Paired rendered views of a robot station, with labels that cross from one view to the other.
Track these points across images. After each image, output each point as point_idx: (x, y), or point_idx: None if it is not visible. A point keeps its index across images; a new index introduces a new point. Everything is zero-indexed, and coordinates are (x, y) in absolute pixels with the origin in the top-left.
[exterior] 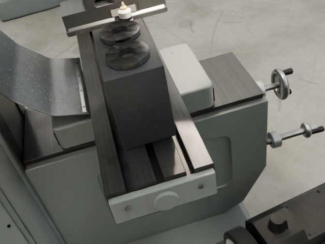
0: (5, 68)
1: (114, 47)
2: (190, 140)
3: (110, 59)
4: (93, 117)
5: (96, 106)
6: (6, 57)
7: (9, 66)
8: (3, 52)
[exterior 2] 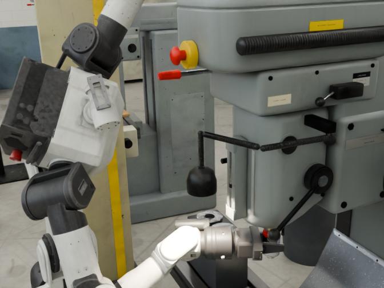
0: (346, 276)
1: (219, 219)
2: (180, 259)
3: (217, 212)
4: (250, 270)
5: (252, 276)
6: (360, 286)
7: (350, 285)
8: (366, 286)
